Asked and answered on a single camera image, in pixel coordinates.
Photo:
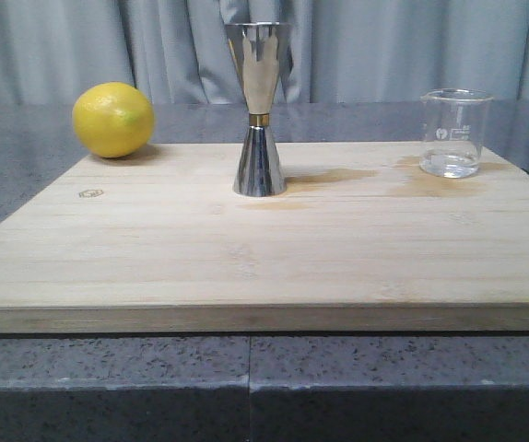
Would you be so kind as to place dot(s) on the steel double jigger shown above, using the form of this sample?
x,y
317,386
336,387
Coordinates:
x,y
259,52

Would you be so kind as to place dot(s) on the clear glass beaker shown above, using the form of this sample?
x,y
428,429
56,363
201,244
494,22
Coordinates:
x,y
454,131

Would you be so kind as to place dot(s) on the light wooden cutting board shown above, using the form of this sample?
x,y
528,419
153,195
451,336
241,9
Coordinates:
x,y
361,240

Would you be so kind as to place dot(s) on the yellow lemon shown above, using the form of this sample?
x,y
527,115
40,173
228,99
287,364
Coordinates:
x,y
113,119

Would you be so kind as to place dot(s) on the grey curtain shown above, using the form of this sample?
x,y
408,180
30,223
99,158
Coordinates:
x,y
339,51

